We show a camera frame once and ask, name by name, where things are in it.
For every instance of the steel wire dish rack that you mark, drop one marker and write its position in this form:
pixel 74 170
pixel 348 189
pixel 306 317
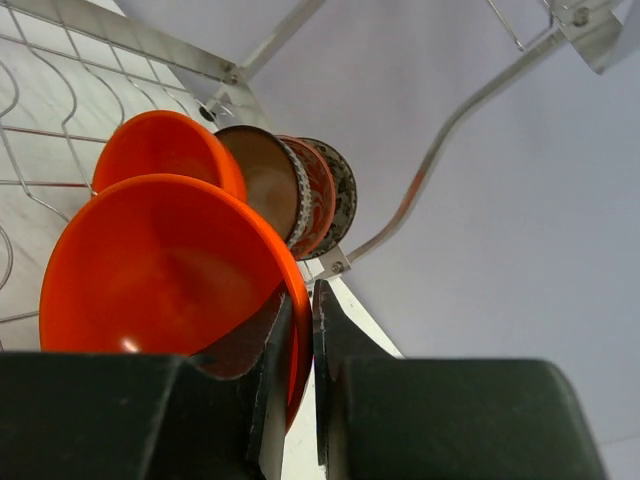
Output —
pixel 495 147

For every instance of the orange plastic bowl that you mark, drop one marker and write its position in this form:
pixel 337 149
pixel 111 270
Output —
pixel 167 142
pixel 169 264

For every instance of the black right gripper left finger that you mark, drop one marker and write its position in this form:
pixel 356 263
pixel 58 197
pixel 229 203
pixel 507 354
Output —
pixel 220 414

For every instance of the floral black-white patterned bowl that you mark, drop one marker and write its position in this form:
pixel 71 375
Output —
pixel 346 196

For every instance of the white orange patterned bowl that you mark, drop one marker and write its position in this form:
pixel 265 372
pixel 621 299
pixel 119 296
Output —
pixel 322 196

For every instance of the brown cream-inside bowl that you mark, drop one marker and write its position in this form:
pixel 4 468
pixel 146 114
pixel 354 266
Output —
pixel 277 186

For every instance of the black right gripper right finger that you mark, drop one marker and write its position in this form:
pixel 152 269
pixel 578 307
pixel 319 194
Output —
pixel 383 417

